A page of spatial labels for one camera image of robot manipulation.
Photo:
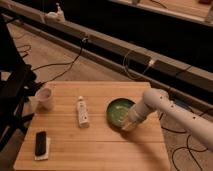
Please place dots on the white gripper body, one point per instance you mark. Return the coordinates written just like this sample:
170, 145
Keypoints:
129, 125

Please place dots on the green ceramic bowl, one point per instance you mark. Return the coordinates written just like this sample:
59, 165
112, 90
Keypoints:
117, 110

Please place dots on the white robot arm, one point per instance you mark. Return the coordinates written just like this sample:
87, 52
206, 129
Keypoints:
158, 100

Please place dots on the white tube bottle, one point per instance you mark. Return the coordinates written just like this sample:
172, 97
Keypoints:
83, 119

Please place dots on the white paper cup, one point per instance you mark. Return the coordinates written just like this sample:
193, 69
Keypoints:
44, 97

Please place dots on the black rectangular block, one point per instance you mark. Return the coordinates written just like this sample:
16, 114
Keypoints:
40, 145

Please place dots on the long metal rail beam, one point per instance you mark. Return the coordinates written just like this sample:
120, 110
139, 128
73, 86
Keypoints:
167, 50

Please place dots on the black chair frame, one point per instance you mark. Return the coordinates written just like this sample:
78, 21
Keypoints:
15, 76

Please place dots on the white object on rail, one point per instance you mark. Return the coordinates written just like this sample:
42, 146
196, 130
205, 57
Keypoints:
58, 15

